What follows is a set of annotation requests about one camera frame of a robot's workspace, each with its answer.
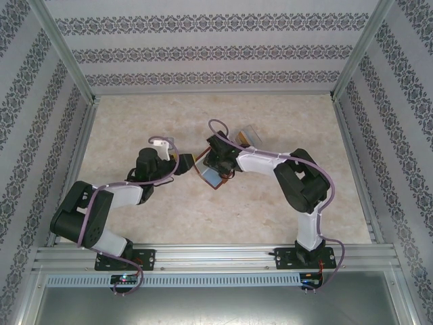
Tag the brown leather card holder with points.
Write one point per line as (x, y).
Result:
(200, 166)

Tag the light blue card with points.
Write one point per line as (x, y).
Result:
(211, 176)

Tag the orange credit card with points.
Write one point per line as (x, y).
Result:
(244, 137)

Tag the clear plastic card box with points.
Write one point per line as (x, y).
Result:
(253, 135)

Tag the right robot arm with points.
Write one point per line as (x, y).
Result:
(301, 189)

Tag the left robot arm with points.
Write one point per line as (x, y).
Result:
(71, 220)

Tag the grey metal sheet panel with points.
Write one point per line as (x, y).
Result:
(216, 304)

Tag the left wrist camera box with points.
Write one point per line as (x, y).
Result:
(164, 145)

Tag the aluminium back rail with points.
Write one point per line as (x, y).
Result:
(216, 93)

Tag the aluminium side rail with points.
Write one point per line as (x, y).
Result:
(78, 152)
(346, 135)

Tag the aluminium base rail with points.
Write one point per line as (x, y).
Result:
(216, 257)

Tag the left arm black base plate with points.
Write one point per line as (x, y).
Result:
(149, 259)

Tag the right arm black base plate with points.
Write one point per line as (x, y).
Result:
(282, 260)

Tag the aluminium corner post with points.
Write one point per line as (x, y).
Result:
(360, 47)
(65, 47)

